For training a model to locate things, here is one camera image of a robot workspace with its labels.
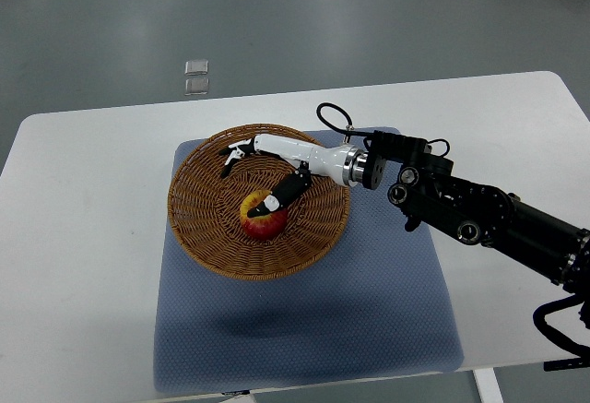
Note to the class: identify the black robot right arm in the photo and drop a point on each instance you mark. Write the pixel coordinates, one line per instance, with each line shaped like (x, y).
(425, 191)

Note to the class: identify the white table leg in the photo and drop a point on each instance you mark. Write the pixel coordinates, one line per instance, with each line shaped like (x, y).
(487, 386)

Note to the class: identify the blue grey quilted mat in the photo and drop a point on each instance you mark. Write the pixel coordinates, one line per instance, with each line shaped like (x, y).
(376, 305)

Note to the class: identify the black table control panel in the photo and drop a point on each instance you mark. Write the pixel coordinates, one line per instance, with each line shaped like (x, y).
(565, 365)

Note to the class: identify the red yellow apple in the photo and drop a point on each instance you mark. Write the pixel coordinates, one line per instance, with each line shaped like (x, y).
(265, 227)

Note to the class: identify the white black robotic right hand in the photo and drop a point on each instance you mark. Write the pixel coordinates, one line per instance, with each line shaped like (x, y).
(344, 165)

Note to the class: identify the upper metal floor plate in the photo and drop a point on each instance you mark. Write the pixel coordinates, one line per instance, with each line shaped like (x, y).
(196, 67)

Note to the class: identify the brown wicker basket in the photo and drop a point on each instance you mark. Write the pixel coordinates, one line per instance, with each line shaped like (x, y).
(204, 209)

